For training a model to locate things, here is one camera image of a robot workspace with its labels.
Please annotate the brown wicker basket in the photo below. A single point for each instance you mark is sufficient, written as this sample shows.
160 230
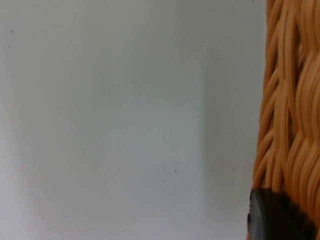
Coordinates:
292 100

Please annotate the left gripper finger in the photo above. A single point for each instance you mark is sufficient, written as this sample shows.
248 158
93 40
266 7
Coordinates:
277 220

